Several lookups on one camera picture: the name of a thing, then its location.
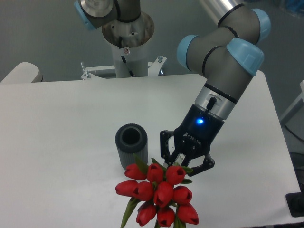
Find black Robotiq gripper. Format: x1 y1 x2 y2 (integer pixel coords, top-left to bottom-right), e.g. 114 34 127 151
160 104 224 176

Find red tulip bouquet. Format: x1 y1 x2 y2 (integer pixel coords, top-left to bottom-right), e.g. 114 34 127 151
115 155 199 228

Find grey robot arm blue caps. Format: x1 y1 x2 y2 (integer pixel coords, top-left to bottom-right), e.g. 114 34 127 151
74 0 271 176

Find dark grey ribbed vase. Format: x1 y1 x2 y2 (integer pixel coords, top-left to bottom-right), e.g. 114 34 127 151
115 123 148 170

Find white furniture at right edge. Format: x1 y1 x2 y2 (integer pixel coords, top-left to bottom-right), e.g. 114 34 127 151
279 81 304 126

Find black box at table edge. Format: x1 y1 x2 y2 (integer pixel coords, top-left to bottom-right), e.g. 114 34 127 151
285 192 304 218

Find beige chair backrest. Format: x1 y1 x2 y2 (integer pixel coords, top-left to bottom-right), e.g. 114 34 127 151
0 62 43 85

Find black gripper cable connector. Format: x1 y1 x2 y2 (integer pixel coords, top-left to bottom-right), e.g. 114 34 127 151
205 97 217 113

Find white metal base bracket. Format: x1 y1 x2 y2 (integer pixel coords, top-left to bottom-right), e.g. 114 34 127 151
80 55 167 80

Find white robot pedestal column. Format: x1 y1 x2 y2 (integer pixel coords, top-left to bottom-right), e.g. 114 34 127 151
111 45 148 78

